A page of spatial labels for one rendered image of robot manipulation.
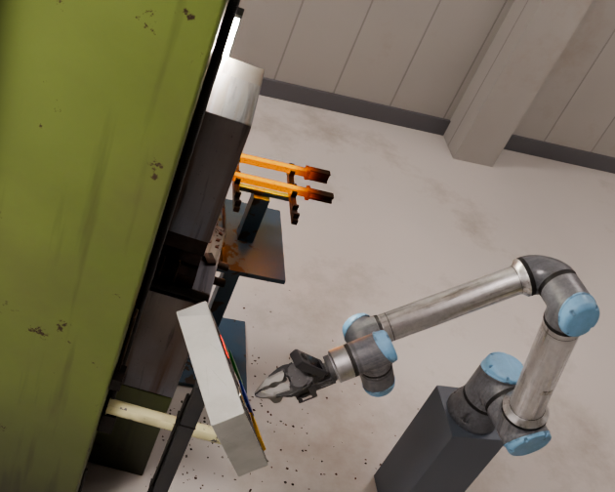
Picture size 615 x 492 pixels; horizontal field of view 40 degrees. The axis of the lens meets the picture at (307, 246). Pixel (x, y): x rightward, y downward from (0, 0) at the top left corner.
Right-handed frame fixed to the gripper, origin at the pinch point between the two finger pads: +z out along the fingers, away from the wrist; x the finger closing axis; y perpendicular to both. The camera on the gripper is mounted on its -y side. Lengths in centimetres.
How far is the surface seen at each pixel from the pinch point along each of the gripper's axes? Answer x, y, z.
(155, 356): 44, 29, 27
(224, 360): -1.9, -21.7, 4.8
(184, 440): -1.3, 6.6, 22.6
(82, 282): 28, -32, 31
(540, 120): 257, 226, -239
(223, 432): -16.9, -16.9, 10.5
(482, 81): 257, 173, -196
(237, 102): 51, -49, -21
